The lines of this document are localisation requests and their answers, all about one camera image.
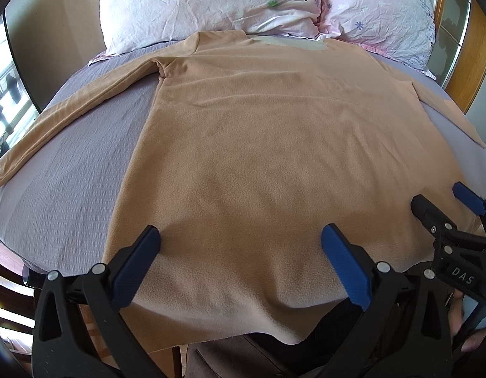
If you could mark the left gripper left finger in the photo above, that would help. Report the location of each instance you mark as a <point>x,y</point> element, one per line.
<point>62,346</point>

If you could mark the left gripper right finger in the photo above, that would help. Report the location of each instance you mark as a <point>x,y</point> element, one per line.
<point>404,329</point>

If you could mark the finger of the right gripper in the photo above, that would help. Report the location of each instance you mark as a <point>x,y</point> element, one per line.
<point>469,199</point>
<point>432,218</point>

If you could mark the tan long sleeve shirt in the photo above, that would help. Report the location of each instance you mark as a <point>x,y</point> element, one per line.
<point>249,149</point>

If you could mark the person's right hand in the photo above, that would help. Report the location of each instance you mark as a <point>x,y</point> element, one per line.
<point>455,318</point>

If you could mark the lavender bed sheet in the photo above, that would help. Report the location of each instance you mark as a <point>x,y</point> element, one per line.
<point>55,213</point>

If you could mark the wooden headboard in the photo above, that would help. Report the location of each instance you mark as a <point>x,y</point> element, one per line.
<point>458,58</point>

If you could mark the pink floral pillow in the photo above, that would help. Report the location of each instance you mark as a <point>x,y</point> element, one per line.
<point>400,30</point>

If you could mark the white floral pillow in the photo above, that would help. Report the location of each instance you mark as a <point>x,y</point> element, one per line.
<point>132,24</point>

